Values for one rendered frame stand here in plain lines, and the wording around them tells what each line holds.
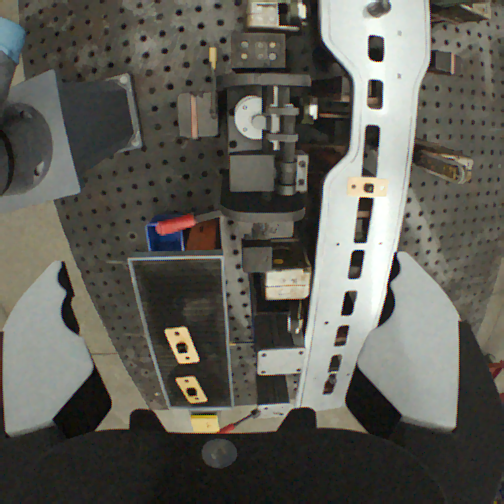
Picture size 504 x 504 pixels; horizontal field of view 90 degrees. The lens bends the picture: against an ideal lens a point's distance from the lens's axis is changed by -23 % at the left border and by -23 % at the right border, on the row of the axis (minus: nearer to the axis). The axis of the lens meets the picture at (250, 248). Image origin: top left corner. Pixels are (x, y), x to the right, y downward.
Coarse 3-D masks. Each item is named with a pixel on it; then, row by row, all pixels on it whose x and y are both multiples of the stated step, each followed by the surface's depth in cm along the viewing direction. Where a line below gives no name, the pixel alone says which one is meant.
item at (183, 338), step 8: (168, 328) 51; (176, 328) 51; (184, 328) 51; (168, 336) 51; (176, 336) 51; (184, 336) 52; (176, 344) 52; (184, 344) 52; (192, 344) 52; (176, 352) 53; (184, 352) 52; (192, 352) 53; (184, 360) 54; (192, 360) 54
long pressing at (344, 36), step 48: (336, 0) 41; (336, 48) 46; (384, 48) 46; (384, 96) 50; (384, 144) 54; (336, 192) 58; (336, 240) 63; (384, 240) 63; (336, 288) 68; (384, 288) 70; (336, 384) 85
